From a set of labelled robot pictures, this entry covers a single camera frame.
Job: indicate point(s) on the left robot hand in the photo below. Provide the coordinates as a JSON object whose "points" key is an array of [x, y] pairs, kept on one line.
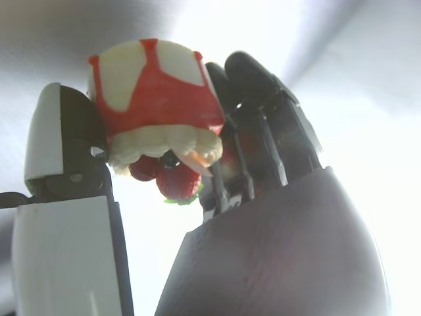
{"points": [[279, 250]]}

